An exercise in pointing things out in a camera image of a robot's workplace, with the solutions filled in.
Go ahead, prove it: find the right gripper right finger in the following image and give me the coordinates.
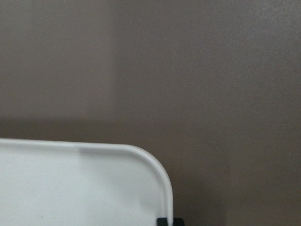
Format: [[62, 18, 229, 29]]
[[173, 218, 184, 226]]

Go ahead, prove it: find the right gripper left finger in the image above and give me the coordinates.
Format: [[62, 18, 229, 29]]
[[157, 218, 168, 226]]

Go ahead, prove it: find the cream rabbit tray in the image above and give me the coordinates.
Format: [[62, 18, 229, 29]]
[[0, 138, 174, 226]]

